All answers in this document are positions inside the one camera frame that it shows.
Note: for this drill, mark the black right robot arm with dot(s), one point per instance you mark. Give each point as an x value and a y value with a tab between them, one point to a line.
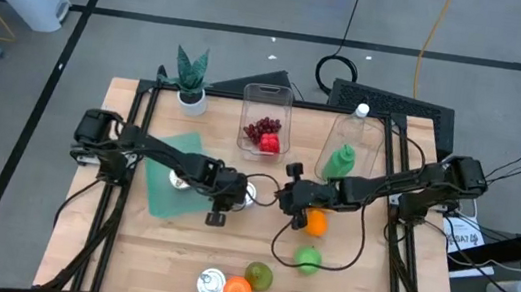
386	185

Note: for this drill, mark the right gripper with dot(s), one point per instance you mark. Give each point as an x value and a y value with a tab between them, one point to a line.
309	195

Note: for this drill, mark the clear water bottle white cap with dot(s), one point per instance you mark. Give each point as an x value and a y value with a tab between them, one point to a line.
361	111

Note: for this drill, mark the orange fruit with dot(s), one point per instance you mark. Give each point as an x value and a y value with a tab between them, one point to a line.
318	225

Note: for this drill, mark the red grape bunch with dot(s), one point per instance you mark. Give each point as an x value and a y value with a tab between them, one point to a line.
263	127

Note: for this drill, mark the green apple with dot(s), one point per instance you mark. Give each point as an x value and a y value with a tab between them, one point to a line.
308	258

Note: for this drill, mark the green squeeze bottle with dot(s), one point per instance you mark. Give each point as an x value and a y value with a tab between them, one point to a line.
339	162

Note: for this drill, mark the narrow clear plastic bin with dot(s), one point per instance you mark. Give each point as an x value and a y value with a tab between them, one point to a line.
266	101

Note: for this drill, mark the black aluminium table frame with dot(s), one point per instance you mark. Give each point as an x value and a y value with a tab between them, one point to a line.
311	106

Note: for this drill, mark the wide clear plastic bin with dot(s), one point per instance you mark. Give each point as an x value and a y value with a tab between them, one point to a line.
369	145

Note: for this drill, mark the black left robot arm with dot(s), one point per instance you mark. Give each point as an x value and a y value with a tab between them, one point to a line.
159	150

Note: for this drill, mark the red bell pepper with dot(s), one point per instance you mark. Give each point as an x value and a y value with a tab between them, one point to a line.
270	143

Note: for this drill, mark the white printed paper sheet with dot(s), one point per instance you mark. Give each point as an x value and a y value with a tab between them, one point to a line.
462	238

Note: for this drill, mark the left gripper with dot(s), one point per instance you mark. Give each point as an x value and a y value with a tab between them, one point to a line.
219	188

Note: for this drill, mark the potted snake plant white pot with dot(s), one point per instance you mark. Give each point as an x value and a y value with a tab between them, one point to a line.
190	101

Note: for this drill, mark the black flat panel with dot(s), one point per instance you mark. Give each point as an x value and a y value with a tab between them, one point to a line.
258	84

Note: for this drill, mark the green pear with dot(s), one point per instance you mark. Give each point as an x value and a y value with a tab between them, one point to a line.
258	276

